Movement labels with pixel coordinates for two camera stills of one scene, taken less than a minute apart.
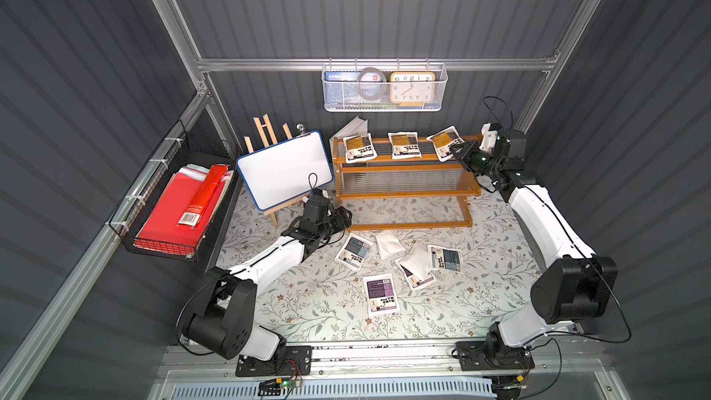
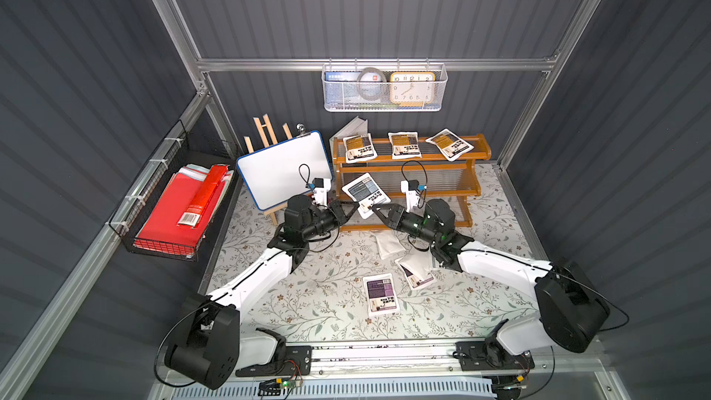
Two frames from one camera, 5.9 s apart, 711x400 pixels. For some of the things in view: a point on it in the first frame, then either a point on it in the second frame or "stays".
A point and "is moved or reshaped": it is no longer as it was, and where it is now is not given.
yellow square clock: [412, 89] stays
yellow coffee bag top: [359, 147] stays
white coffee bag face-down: [388, 243] stays
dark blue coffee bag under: [355, 251] → [367, 192]
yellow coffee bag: [405, 144] stays
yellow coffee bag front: [443, 140] is moved or reshaped
